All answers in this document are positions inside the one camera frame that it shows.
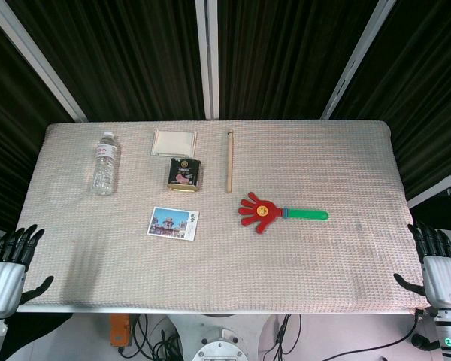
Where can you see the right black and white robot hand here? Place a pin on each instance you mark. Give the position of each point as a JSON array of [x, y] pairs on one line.
[[443, 282]]

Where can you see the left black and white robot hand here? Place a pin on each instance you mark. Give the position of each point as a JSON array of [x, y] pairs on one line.
[[3, 286]]

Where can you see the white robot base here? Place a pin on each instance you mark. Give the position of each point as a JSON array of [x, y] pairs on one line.
[[218, 331]]

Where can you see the orange device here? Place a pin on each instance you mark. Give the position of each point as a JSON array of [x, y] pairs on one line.
[[119, 331]]

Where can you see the clear plastic water bottle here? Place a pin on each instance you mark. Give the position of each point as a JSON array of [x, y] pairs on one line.
[[105, 165]]

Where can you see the building photo postcard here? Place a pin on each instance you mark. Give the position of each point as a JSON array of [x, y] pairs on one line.
[[173, 223]]

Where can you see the black luncheon meat can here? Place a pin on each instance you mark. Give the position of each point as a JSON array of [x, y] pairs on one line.
[[184, 175]]

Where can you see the beige waffle weave tablecloth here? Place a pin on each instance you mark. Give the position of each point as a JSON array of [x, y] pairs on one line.
[[225, 263]]

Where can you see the white plastic tray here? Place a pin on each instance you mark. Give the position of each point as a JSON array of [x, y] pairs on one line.
[[174, 144]]

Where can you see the wooden stick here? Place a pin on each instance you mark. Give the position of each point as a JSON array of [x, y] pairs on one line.
[[229, 161]]

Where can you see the black curtain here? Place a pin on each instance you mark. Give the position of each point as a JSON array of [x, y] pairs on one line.
[[135, 56]]

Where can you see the white frame rail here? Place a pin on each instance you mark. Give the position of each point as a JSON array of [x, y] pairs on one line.
[[436, 193]]

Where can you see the aluminium frame post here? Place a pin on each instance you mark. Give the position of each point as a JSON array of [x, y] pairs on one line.
[[34, 56], [207, 56], [357, 60]]

